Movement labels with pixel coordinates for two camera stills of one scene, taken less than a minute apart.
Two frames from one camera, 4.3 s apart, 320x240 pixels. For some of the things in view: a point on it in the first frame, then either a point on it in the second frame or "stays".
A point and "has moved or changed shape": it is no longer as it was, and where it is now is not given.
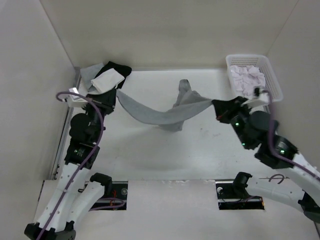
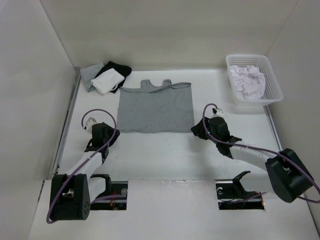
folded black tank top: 124,70 stays
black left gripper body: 106,108 → 109,133
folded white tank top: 107,80 stays
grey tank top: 187,103 has moved or changed shape
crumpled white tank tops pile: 247,78 stays
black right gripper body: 234,111 → 201,132
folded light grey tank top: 88,73 stays
